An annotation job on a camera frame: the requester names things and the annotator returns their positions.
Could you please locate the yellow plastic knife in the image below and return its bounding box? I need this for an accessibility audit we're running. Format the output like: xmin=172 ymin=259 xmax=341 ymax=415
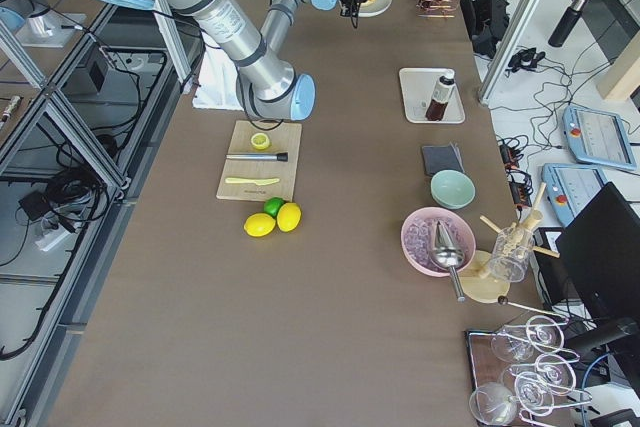
xmin=224 ymin=177 xmax=280 ymax=186

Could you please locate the mint green bowl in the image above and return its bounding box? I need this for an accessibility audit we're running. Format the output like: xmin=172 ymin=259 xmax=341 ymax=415
xmin=430 ymin=170 xmax=476 ymax=210

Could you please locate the metal muddler black tip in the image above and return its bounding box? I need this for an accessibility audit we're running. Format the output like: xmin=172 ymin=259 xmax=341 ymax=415
xmin=226 ymin=152 xmax=289 ymax=162

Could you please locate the half lime slice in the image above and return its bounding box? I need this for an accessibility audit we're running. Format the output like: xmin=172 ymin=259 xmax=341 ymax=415
xmin=250 ymin=132 xmax=271 ymax=151

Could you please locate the black monitor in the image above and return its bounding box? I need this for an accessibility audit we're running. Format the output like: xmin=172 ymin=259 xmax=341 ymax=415
xmin=557 ymin=182 xmax=639 ymax=320

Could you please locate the yellow lemon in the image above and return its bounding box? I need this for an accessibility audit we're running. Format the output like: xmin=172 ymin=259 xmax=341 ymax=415
xmin=243 ymin=212 xmax=276 ymax=238
xmin=276 ymin=202 xmax=302 ymax=232

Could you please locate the grey folded cloth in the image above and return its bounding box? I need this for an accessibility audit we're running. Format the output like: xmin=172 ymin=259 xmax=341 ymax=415
xmin=421 ymin=143 xmax=465 ymax=176

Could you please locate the yellow lemon left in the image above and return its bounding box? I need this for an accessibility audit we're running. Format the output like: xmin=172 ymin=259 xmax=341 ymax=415
xmin=243 ymin=212 xmax=276 ymax=238

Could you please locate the cream plastic tray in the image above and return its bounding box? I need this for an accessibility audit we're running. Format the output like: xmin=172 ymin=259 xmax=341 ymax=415
xmin=399 ymin=67 xmax=465 ymax=124

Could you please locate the green lime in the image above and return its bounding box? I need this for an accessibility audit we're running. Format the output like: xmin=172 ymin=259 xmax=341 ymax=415
xmin=263 ymin=197 xmax=286 ymax=218

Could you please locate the pink bowl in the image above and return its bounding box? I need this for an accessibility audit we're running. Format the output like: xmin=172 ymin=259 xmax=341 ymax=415
xmin=401 ymin=207 xmax=476 ymax=278

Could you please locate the wine glass rack tray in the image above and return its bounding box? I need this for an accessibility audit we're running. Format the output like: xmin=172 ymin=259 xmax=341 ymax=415
xmin=465 ymin=312 xmax=592 ymax=426

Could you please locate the black thermos bottle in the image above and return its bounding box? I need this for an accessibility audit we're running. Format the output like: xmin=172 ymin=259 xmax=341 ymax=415
xmin=547 ymin=0 xmax=590 ymax=47

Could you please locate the white plate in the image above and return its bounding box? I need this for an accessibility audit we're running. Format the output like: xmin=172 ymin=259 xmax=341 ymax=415
xmin=358 ymin=0 xmax=392 ymax=18

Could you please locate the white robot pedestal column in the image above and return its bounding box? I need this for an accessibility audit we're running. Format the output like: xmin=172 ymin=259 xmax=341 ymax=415
xmin=192 ymin=41 xmax=242 ymax=111

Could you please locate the tea bottle on tray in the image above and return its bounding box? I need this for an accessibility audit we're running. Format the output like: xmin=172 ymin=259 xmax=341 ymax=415
xmin=425 ymin=70 xmax=455 ymax=121

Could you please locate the aluminium frame post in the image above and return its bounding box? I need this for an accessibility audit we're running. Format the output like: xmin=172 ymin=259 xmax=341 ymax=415
xmin=478 ymin=0 xmax=541 ymax=107

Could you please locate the metal ice scoop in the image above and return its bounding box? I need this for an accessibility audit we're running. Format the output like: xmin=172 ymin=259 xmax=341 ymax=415
xmin=429 ymin=221 xmax=466 ymax=302

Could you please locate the yellow lemon right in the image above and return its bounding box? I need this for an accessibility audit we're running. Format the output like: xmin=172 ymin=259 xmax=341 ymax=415
xmin=276 ymin=202 xmax=302 ymax=232

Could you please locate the clear glass mug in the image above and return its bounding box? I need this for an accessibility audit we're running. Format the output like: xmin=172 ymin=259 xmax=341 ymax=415
xmin=487 ymin=226 xmax=533 ymax=283

